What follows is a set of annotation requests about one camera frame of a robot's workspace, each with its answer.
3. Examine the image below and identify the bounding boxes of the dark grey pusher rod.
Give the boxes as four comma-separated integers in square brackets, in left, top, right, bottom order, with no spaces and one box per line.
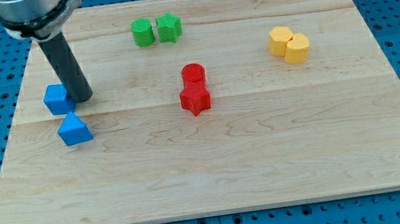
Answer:
[38,32,93,103]

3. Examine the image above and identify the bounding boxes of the wooden board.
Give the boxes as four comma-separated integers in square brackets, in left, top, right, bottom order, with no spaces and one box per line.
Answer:
[0,0,400,224]

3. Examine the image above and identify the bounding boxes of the yellow heart block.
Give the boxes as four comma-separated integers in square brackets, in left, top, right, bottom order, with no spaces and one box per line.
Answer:
[284,33,310,64]

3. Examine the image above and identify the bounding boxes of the blue cube block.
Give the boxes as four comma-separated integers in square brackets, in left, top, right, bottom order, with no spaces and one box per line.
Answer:
[44,84,76,116]

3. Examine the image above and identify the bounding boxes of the green star block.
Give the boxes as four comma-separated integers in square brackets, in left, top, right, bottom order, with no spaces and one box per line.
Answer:
[155,12,183,43]

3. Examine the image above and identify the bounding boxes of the red star block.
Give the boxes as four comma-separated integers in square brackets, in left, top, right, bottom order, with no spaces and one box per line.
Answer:
[179,83,212,117]

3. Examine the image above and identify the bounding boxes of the yellow hexagon block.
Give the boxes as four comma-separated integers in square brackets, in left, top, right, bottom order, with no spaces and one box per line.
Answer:
[267,26,293,57]

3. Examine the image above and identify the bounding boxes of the blue triangle block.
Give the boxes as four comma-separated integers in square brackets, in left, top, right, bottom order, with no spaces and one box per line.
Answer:
[58,111,94,147]

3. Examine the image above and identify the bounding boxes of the green cylinder block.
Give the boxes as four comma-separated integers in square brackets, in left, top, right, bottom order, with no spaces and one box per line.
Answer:
[131,18,155,47]

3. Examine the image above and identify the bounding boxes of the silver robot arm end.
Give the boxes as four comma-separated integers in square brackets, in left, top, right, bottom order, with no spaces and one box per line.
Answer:
[0,0,82,42]

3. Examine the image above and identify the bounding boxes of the red cylinder block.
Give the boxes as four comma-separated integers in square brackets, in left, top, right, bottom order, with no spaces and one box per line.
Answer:
[181,63,207,89]

